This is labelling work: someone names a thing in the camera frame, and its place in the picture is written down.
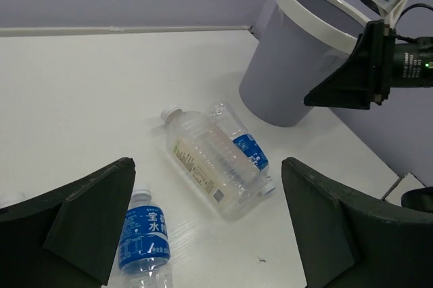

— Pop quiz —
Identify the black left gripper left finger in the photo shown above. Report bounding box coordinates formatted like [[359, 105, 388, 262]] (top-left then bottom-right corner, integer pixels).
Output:
[[1, 157, 136, 287]]

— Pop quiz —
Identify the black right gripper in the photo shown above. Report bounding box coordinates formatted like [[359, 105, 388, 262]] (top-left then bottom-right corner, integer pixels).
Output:
[[303, 20, 433, 110]]

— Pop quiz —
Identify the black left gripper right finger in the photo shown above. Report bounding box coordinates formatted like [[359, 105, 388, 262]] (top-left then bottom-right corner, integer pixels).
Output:
[[281, 158, 432, 287]]

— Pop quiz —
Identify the clear bottle blue label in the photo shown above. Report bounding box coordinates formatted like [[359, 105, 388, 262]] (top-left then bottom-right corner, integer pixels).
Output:
[[205, 101, 276, 196]]

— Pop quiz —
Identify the large clear bottle beige label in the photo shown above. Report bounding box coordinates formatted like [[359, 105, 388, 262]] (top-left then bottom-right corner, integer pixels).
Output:
[[161, 107, 266, 220]]

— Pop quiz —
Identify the grey plastic bin white rim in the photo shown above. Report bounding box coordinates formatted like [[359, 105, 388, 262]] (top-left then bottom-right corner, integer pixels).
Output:
[[239, 0, 369, 127]]

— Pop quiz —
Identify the blue label water bottle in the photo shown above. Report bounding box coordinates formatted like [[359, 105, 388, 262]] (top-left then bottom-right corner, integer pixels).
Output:
[[118, 184, 173, 287]]

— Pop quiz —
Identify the black cable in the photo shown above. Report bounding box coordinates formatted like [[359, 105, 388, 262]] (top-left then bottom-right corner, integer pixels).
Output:
[[394, 3, 433, 44]]

